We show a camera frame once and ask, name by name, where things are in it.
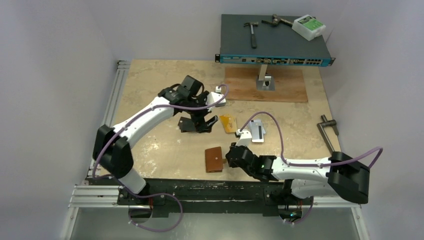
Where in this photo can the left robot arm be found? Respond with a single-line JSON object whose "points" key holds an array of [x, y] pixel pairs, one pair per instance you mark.
{"points": [[113, 144]]}

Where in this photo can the brown wooden board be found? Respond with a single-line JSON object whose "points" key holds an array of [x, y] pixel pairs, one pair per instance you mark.
{"points": [[287, 85]]}

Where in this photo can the black cards stack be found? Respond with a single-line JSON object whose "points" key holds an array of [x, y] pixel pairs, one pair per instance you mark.
{"points": [[187, 125]]}

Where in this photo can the brown leather card holder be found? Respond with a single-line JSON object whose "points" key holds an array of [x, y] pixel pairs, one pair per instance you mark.
{"points": [[214, 162]]}

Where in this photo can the black metal tool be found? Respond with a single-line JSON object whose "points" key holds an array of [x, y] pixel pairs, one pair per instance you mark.
{"points": [[277, 20]]}

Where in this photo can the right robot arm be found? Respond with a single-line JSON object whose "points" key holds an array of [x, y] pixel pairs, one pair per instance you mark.
{"points": [[337, 175]]}

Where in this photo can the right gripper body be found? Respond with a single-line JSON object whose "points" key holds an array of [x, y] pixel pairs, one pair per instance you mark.
{"points": [[231, 159]]}

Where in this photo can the orange card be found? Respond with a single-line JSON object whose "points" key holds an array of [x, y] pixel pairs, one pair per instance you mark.
{"points": [[229, 123]]}

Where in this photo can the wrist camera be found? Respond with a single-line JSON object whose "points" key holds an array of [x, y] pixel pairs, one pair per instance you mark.
{"points": [[244, 137], [216, 97]]}

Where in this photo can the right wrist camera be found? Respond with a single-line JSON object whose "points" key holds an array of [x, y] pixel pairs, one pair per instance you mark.
{"points": [[244, 137]]}

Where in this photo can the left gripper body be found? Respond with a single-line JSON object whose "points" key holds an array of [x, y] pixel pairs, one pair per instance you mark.
{"points": [[198, 115]]}

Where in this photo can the silver metal stand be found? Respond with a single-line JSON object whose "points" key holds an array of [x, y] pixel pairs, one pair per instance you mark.
{"points": [[264, 81]]}

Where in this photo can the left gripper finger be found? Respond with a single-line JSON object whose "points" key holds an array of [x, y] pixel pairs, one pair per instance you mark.
{"points": [[210, 123], [201, 126]]}

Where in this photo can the white green box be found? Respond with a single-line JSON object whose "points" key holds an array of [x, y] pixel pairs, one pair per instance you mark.
{"points": [[308, 27]]}

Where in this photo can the grey metal clamp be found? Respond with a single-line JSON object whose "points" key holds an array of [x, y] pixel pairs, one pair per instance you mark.
{"points": [[328, 129]]}

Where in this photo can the silver white cards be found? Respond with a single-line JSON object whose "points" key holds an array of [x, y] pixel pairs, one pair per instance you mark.
{"points": [[257, 130]]}

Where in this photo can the hammer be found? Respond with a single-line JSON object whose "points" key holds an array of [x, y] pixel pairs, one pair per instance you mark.
{"points": [[253, 40]]}

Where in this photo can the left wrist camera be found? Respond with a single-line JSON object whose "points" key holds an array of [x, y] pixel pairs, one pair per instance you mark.
{"points": [[216, 97]]}

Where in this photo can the blue network switch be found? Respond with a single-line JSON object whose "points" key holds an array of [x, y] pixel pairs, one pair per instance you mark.
{"points": [[276, 45]]}

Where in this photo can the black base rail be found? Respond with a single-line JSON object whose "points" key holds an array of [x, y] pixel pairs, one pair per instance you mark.
{"points": [[270, 199]]}

